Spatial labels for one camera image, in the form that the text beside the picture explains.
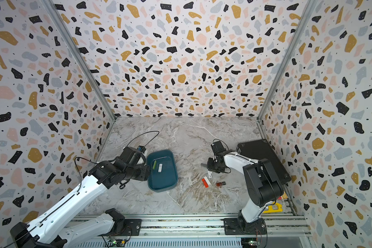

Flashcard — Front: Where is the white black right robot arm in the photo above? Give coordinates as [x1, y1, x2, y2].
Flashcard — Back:
[205, 139, 284, 235]

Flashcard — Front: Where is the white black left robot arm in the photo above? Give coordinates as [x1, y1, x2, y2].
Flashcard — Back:
[10, 146, 150, 248]

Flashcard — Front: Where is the teal plastic storage box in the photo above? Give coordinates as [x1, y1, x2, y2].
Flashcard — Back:
[147, 149, 178, 192]

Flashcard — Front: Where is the dark red metal usb drive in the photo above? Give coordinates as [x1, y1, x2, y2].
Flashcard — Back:
[216, 181, 226, 187]

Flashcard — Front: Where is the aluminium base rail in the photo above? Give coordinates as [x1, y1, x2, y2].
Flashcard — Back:
[79, 213, 315, 248]

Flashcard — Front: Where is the black flat plate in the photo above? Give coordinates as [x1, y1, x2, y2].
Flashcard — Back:
[237, 139, 291, 185]

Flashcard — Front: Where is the red usb flash drive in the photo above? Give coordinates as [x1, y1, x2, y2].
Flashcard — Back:
[202, 178, 210, 188]

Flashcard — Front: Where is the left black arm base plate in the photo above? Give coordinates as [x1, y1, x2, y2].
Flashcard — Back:
[116, 219, 142, 237]

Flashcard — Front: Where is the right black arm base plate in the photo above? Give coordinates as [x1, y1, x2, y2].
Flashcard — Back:
[223, 217, 267, 235]

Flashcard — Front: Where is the yellow triangular plastic piece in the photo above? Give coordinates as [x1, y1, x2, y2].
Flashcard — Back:
[264, 202, 283, 214]

